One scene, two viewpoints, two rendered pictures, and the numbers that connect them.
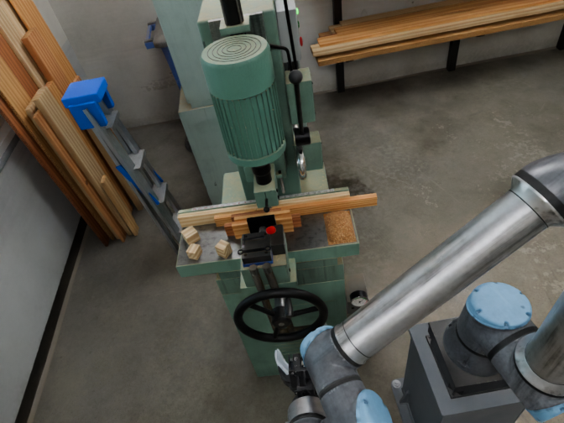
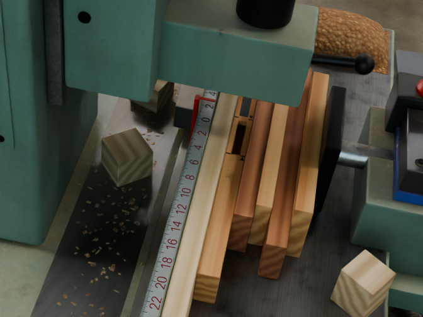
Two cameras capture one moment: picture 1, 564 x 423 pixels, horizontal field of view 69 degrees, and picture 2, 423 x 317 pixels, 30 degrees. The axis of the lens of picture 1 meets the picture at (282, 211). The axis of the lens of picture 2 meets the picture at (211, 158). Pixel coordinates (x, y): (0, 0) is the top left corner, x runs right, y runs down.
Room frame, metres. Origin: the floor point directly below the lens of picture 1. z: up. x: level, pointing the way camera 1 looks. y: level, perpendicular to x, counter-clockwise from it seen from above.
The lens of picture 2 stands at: (1.05, 0.63, 1.48)
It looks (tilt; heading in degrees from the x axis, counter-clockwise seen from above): 46 degrees down; 268
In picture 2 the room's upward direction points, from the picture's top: 9 degrees clockwise
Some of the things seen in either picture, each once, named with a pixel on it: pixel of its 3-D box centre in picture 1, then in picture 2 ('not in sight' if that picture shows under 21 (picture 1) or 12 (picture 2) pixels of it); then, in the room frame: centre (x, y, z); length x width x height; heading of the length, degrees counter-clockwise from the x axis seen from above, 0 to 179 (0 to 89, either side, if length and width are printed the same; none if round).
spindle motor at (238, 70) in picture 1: (246, 103); not in sight; (1.01, 0.04, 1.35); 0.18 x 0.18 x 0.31
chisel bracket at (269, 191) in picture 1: (267, 186); (235, 48); (1.03, 0.03, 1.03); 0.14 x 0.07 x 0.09; 175
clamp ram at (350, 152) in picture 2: (263, 233); (356, 155); (0.90, 0.07, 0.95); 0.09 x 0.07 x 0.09; 85
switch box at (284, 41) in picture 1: (288, 30); not in sight; (1.32, -0.13, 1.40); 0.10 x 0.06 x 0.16; 175
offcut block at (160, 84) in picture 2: not in sight; (152, 87); (1.12, -0.13, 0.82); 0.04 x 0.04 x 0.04; 66
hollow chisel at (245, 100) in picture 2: not in sight; (247, 95); (1.01, 0.04, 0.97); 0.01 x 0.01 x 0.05; 85
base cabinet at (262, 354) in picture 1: (289, 279); not in sight; (1.13, 0.03, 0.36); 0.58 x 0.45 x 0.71; 175
